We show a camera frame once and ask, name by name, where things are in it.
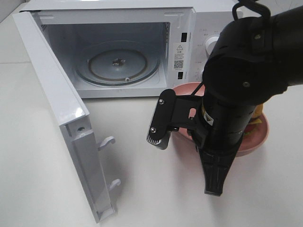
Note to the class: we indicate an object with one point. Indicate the glass microwave turntable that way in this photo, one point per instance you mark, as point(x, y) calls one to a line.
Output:
point(117, 63)

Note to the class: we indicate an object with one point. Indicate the white microwave knob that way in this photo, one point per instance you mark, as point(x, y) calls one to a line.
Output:
point(210, 44)
point(201, 75)

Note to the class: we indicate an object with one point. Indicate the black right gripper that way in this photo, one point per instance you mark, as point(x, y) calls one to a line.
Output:
point(218, 146)

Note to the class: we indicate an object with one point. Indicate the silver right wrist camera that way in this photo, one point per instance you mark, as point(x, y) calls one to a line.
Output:
point(161, 126)

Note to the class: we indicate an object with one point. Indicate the pink round plate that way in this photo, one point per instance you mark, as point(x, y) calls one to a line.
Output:
point(183, 142)

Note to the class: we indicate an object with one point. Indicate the burger with lettuce and cheese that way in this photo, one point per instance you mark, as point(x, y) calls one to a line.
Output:
point(254, 122)

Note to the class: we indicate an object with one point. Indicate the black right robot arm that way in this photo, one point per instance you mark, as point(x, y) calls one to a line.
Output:
point(257, 56)

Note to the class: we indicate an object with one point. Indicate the white microwave oven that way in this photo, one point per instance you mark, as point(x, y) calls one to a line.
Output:
point(177, 29)

